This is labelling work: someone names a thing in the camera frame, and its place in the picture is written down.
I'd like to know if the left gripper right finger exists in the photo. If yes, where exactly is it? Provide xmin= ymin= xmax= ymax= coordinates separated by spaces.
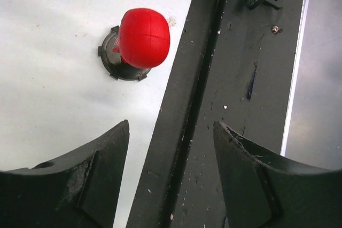
xmin=213 ymin=122 xmax=341 ymax=227

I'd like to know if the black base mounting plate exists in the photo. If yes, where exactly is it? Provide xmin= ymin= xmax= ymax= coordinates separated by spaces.
xmin=127 ymin=0 xmax=302 ymax=227

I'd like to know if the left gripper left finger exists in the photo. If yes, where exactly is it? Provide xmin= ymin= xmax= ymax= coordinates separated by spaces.
xmin=1 ymin=120 xmax=130 ymax=227

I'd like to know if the red spider hero figurine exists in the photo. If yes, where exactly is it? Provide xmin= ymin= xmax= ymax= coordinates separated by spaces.
xmin=98 ymin=7 xmax=170 ymax=81

